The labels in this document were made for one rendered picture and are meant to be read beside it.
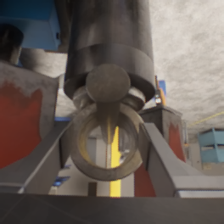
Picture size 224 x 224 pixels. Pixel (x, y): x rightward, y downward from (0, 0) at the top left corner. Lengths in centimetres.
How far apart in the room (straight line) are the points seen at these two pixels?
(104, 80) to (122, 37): 18
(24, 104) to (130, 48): 21
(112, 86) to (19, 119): 12
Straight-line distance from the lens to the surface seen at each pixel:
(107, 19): 36
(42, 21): 64
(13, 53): 65
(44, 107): 24
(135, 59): 32
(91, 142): 1050
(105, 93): 16
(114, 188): 290
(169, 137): 45
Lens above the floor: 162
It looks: 18 degrees down
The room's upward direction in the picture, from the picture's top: 179 degrees counter-clockwise
